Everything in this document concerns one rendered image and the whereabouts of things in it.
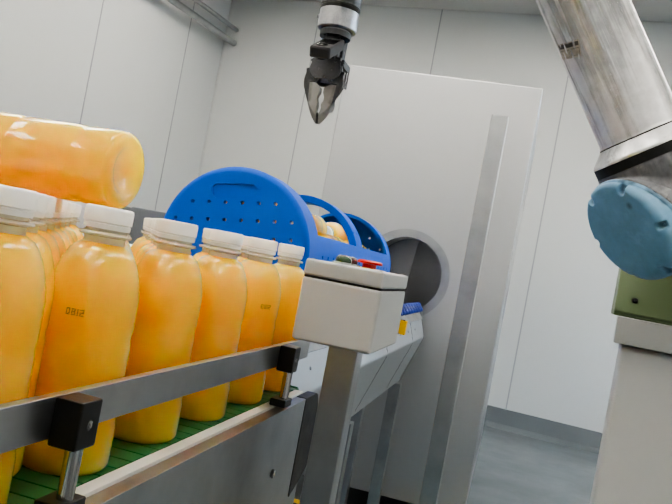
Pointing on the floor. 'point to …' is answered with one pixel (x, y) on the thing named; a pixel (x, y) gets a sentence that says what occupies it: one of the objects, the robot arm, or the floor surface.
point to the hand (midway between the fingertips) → (317, 117)
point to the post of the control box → (331, 426)
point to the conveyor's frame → (221, 462)
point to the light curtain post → (463, 309)
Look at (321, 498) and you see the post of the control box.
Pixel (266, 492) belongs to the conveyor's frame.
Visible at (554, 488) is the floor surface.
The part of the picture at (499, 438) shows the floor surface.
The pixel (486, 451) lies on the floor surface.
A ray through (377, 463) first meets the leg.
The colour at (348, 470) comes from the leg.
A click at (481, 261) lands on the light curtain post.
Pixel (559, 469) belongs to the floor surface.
